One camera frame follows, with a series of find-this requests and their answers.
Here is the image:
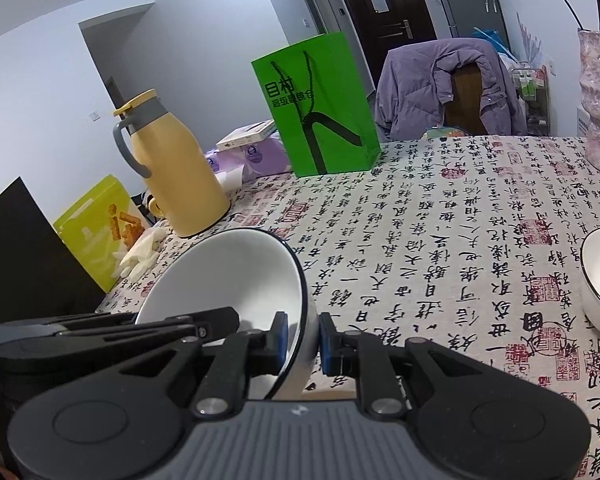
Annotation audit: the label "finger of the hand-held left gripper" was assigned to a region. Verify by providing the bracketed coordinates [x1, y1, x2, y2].
[0, 326, 201, 372]
[55, 306, 242, 346]

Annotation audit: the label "white gloves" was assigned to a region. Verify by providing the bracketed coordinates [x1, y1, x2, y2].
[114, 227, 173, 281]

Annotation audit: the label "brown wooden chair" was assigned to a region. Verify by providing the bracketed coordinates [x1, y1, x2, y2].
[442, 65, 486, 136]

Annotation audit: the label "black paper bag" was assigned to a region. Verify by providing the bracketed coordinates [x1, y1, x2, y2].
[0, 176, 106, 326]

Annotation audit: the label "purple padded jacket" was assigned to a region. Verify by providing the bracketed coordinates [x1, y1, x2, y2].
[375, 37, 528, 141]

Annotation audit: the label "large white black-rimmed bowl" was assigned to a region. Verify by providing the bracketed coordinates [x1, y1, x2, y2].
[135, 227, 318, 401]

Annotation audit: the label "flat white cardboard box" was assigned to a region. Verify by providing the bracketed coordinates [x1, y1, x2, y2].
[216, 120, 277, 152]

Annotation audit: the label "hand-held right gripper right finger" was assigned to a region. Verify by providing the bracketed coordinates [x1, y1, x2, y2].
[317, 312, 486, 418]

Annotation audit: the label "purple tissue pack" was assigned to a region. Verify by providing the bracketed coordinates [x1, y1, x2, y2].
[204, 132, 293, 186]

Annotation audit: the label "calligraphy print tablecloth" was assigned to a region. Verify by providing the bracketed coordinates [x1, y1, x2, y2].
[97, 134, 600, 480]

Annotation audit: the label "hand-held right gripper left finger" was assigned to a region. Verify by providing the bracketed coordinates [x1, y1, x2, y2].
[121, 311, 290, 418]

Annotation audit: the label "yellow thermos jug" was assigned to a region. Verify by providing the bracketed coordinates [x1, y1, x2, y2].
[112, 89, 231, 238]

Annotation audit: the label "dark brown entrance door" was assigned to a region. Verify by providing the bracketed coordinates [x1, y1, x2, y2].
[335, 0, 438, 68]

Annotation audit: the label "green paper bag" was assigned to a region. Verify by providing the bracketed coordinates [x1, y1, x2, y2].
[251, 31, 381, 178]

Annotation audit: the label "grey refrigerator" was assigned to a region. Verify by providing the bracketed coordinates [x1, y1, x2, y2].
[427, 0, 510, 43]

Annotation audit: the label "yellow-green snack bag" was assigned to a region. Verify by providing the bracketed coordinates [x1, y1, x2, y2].
[53, 175, 146, 293]

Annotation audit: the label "blue plastic bag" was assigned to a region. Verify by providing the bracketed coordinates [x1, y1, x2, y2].
[470, 27, 511, 56]

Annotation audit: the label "storage rack with bottles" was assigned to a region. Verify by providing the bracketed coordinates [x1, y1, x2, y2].
[509, 60, 552, 136]

